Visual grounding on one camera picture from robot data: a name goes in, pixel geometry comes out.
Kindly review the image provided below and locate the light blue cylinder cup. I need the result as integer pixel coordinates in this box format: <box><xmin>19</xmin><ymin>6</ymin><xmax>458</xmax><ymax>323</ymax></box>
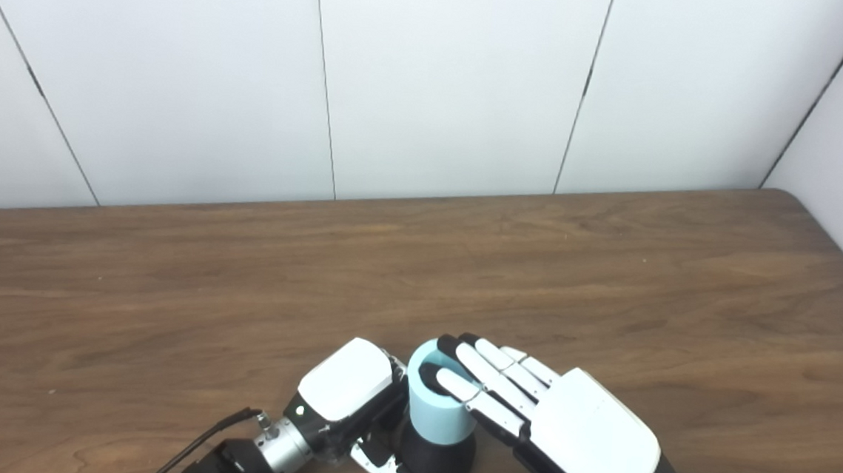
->
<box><xmin>403</xmin><ymin>337</ymin><xmax>484</xmax><ymax>446</ymax></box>

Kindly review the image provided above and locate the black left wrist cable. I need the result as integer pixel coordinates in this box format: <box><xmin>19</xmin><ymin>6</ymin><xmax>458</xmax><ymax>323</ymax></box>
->
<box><xmin>144</xmin><ymin>400</ymin><xmax>263</xmax><ymax>473</ymax></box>

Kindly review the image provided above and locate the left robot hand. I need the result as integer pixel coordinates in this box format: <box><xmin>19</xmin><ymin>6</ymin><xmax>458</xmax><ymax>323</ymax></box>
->
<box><xmin>279</xmin><ymin>332</ymin><xmax>451</xmax><ymax>473</ymax></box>

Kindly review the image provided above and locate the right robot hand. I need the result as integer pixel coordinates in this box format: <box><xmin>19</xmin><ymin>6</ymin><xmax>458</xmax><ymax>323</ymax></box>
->
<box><xmin>412</xmin><ymin>330</ymin><xmax>696</xmax><ymax>473</ymax></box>

